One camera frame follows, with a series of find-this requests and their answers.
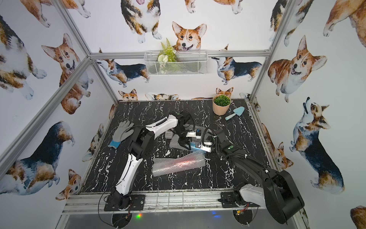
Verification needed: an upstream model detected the red wine bottle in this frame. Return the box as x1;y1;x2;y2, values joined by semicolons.
166;159;201;172

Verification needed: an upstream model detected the aluminium front rail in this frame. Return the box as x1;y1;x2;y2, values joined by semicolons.
64;188;299;215

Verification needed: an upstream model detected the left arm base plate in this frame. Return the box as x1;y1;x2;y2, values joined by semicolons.
104;195;146;212

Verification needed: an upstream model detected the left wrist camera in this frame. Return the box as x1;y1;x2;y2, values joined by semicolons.
186;129;202;139

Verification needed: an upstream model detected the grey tape dispenser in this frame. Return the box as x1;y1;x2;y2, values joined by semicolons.
165;130;174;139

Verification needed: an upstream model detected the grey work glove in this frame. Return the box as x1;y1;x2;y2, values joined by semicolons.
108;121;134;149

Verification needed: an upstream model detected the teal garden trowel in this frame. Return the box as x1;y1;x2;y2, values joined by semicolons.
225;106;245;121

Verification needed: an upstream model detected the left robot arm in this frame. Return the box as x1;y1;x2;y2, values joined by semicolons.
110;110;195;210

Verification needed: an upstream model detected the white wire wall basket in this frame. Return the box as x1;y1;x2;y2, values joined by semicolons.
144;51;208;76

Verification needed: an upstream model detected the potted green plant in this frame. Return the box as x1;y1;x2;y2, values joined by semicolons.
213;94;231;115

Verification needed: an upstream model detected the bubble wrap sheet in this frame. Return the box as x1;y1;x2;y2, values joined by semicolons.
152;151;205;177
169;126;205;152

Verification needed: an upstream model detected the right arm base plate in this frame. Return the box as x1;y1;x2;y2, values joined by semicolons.
218;192;259;209

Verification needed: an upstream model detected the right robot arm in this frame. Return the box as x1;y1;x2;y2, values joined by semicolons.
201;127;305;224

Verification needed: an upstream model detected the artificial fern with flower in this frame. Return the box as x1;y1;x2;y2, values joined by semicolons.
157;39;177;73

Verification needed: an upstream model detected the blue wine bottle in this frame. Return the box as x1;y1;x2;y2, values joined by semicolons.
190;142;203;152

